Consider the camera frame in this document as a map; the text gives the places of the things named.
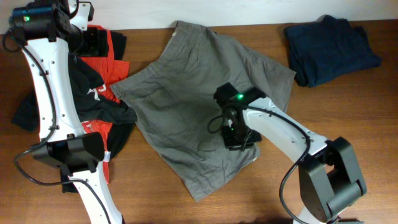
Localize grey shorts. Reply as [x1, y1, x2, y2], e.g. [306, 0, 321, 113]
[111, 21, 295, 201]

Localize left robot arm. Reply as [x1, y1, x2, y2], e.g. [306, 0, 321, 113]
[7, 1, 124, 223]

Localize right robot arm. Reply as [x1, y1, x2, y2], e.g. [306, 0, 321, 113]
[213, 83, 367, 223]

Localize red t-shirt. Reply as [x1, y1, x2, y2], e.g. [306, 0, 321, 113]
[82, 25, 134, 183]

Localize black t-shirt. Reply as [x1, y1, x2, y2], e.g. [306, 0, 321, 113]
[11, 30, 138, 194]

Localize folded navy blue garment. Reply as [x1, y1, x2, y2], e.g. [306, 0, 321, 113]
[284, 15, 381, 88]

